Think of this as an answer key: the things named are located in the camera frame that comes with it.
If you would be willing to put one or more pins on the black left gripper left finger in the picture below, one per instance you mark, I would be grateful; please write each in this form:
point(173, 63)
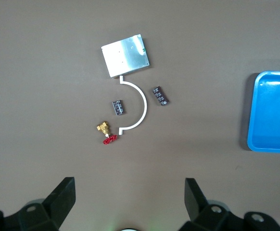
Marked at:
point(55, 207)

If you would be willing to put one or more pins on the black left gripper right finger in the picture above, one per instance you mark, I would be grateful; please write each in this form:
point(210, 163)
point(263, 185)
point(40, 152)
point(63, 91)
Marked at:
point(202, 211)

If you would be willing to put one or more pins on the dark terminal block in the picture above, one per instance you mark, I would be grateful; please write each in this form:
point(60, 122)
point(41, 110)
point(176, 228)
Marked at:
point(119, 107)
point(160, 95)

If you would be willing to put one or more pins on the blue plastic tray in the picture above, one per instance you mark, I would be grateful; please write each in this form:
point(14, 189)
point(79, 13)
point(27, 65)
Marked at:
point(272, 113)

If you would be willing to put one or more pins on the white semicircular pipe clamp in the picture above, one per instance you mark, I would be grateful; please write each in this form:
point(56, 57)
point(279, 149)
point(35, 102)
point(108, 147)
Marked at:
point(144, 106)

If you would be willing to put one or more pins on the silver metal box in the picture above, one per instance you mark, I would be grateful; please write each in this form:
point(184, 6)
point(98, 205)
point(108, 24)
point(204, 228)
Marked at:
point(124, 56)

